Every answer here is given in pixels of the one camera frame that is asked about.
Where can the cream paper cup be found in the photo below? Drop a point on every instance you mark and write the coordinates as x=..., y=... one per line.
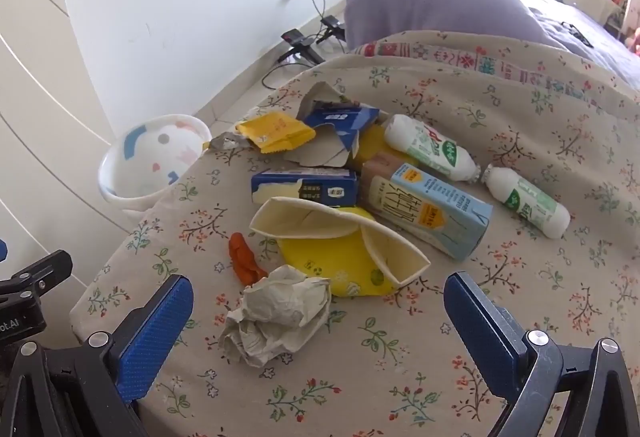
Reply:
x=400, y=260

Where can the blue small carton box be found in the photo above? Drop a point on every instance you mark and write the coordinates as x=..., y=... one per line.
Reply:
x=334, y=187

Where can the black device stand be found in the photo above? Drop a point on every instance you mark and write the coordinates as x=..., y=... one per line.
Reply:
x=300, y=45
x=330, y=27

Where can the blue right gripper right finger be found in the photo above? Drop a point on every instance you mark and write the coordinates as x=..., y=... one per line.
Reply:
x=491, y=336

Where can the black device stand right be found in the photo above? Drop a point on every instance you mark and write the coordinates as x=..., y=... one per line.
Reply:
x=330, y=27

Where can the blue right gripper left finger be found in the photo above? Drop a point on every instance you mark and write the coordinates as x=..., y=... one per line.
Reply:
x=146, y=337

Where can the white patterned trash bin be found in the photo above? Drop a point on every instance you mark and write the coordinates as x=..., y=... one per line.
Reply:
x=141, y=165

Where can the yellow snack wrapper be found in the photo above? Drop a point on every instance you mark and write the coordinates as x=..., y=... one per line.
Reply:
x=275, y=132

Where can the white paper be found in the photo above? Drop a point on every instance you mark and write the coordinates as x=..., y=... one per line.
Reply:
x=278, y=314

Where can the black device stand left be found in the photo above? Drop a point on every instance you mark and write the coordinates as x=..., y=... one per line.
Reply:
x=300, y=45

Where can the light blue milk carton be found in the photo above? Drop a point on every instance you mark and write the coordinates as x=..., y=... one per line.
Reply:
x=433, y=211

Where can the torn blue cardboard box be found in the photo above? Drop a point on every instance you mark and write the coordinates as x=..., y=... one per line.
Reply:
x=337, y=123

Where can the white yogurt bottle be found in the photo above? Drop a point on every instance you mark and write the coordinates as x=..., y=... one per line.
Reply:
x=527, y=200
x=430, y=148

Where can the purple blanket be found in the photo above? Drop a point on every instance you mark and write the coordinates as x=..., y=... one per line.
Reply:
x=547, y=22

